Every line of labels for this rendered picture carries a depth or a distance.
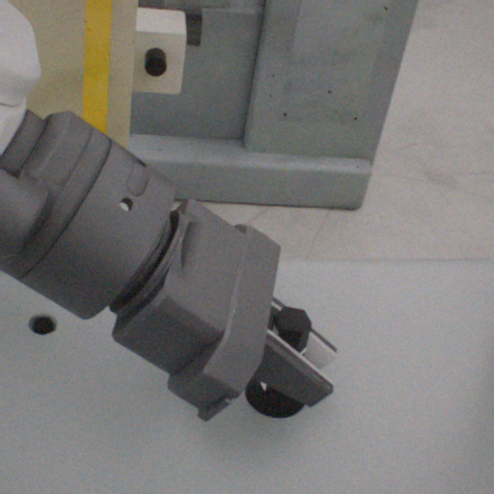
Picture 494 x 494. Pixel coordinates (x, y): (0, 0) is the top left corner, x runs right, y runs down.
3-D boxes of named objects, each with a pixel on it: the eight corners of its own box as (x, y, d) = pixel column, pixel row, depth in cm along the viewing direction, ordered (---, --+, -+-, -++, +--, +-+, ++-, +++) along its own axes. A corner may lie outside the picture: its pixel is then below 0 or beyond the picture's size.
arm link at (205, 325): (207, 293, 63) (48, 190, 59) (304, 208, 57) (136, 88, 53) (169, 452, 53) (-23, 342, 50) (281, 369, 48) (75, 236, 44)
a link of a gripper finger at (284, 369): (306, 402, 57) (222, 349, 55) (342, 377, 56) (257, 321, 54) (303, 425, 56) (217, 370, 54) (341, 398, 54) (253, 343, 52)
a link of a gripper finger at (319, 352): (343, 352, 57) (260, 297, 55) (308, 378, 59) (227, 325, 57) (345, 333, 58) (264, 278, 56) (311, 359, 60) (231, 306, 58)
